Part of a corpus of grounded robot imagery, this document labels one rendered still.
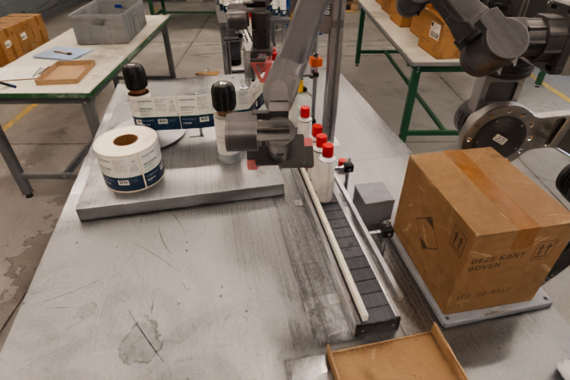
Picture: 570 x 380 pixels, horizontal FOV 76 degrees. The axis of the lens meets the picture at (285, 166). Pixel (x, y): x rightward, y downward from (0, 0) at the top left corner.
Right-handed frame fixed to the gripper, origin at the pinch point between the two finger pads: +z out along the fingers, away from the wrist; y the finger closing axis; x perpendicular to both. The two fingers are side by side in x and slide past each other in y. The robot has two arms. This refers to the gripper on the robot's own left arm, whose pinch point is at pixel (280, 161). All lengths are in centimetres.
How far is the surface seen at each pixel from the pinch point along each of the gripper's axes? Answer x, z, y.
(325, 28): -58, 31, -17
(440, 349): 42, 10, -35
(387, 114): -122, 253, -107
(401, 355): 43, 9, -26
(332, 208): 5.7, 33.7, -16.1
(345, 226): 12.2, 28.5, -18.8
